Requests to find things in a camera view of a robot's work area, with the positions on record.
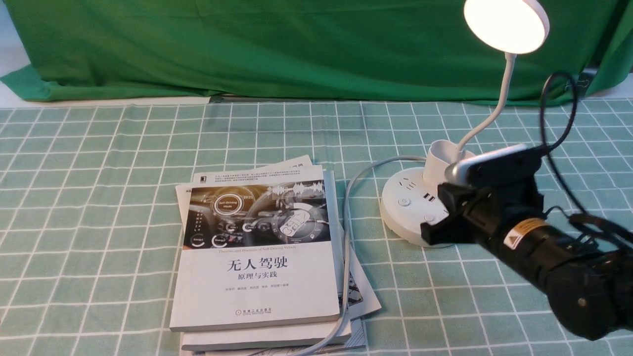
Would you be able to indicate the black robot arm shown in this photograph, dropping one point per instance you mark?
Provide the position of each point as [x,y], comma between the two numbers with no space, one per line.
[589,290]

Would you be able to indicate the green backdrop cloth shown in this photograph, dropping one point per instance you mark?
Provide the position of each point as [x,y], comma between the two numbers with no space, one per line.
[396,50]

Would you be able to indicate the white desk lamp socket base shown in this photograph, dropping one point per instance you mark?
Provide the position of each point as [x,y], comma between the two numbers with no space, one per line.
[409,197]

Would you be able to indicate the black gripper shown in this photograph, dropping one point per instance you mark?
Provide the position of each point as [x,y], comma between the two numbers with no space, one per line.
[506,214]

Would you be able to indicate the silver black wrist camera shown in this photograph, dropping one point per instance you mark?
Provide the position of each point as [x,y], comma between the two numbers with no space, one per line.
[500,167]

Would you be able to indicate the white booklet bottom of stack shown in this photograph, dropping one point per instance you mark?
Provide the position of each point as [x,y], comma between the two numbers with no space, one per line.
[362,299]

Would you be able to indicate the metal binder clip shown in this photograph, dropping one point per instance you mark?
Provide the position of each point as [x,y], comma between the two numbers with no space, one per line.
[584,82]

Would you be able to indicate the green checkered tablecloth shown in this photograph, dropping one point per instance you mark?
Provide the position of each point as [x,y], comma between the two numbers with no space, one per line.
[90,230]

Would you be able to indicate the white self-driving textbook top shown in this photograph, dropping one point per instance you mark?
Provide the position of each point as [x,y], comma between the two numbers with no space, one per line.
[257,252]

